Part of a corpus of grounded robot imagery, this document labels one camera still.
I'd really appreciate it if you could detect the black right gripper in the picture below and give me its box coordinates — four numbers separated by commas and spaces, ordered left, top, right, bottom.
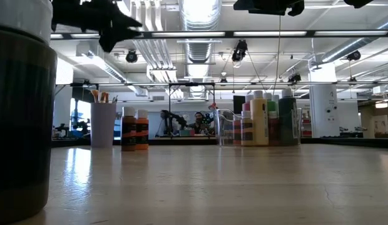
233, 0, 306, 18

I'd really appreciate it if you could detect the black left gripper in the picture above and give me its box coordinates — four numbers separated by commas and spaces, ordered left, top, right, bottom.
51, 0, 144, 53

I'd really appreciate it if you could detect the large yellow paint bottle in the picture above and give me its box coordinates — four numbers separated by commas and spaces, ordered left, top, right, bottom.
250, 89, 270, 146

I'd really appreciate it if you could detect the large teal paint bottle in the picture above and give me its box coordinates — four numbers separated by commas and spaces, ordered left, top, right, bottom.
278, 88, 298, 146

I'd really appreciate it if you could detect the small magenta paint bottle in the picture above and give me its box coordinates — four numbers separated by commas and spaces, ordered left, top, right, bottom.
268, 111, 280, 146

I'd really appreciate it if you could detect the small yellow paint bottle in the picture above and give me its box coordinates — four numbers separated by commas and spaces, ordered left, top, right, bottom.
240, 111, 254, 146

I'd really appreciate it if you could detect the small red paint bottle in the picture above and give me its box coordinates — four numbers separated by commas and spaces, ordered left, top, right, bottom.
233, 118, 243, 146

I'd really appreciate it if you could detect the clear plastic bin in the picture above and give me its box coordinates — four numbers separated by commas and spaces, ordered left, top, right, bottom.
214, 108, 304, 147

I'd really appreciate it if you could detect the small brown paint bottle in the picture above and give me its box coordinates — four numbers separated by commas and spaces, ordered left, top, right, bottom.
121, 106, 137, 152

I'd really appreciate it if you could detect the small orange paint bottle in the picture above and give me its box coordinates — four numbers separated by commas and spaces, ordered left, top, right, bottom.
136, 109, 150, 151

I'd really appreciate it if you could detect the black ceiling spotlight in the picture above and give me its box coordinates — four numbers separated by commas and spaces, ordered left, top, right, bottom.
287, 72, 303, 84
231, 39, 248, 63
347, 49, 362, 62
125, 49, 139, 63

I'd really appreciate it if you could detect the white cup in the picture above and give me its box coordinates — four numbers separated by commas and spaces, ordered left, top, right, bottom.
90, 102, 117, 148

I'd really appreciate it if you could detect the white round pillar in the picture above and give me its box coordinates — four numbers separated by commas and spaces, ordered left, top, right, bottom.
309, 67, 340, 138

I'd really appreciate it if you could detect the person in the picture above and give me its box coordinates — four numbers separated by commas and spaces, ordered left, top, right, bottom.
189, 111, 210, 136

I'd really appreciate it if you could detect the red storage shelf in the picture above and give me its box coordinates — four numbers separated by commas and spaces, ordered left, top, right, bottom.
302, 109, 312, 138

